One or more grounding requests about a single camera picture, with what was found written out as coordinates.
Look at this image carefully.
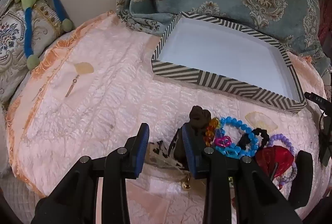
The pale fan-shaped earring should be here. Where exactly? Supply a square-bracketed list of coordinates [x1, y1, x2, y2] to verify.
[245, 111, 278, 132]
[65, 62, 94, 97]

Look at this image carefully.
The black bar-shaped device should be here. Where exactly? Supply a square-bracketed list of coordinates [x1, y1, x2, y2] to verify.
[304, 91, 332, 113]

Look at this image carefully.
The black scrunchie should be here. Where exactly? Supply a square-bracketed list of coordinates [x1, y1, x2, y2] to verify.
[239, 129, 270, 150]

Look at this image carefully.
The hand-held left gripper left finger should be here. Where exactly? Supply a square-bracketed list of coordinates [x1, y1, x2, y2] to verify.
[32, 123, 150, 224]

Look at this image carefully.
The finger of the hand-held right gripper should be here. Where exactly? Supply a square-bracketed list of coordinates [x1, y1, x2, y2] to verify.
[288, 151, 313, 210]

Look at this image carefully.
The embroidered floral pillow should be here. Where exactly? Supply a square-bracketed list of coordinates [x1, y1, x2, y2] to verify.
[0, 0, 65, 108]

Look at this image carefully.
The purple bead bracelet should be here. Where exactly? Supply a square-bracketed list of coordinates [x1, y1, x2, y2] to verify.
[267, 134, 298, 189]

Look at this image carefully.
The striped cardboard box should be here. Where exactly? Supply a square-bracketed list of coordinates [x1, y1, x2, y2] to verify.
[151, 12, 307, 114]

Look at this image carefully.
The amber bead bracelet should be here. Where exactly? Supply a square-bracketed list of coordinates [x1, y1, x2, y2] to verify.
[204, 118, 220, 147]

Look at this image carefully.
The white quilted cloth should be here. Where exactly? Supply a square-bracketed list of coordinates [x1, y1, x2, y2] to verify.
[0, 107, 44, 204]

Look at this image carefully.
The leopard print bow hair tie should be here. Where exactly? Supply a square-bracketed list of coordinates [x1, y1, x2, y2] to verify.
[145, 134, 195, 191]

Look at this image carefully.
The dark red cloth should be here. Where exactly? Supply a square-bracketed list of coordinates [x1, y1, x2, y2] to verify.
[318, 0, 332, 42]

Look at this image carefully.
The red bow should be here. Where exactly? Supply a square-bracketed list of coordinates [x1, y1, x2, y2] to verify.
[255, 146, 295, 180]

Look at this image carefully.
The brown scrunchie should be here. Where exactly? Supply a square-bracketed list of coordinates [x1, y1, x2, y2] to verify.
[179, 106, 214, 171]

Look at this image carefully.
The blue bead bracelet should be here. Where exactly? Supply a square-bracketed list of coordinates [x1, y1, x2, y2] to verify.
[220, 116, 260, 158]

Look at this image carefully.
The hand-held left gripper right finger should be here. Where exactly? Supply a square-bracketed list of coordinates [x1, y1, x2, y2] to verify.
[182, 124, 303, 224]

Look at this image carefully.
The colourful plastic link chain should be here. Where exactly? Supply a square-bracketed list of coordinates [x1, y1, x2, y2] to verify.
[214, 129, 240, 158]

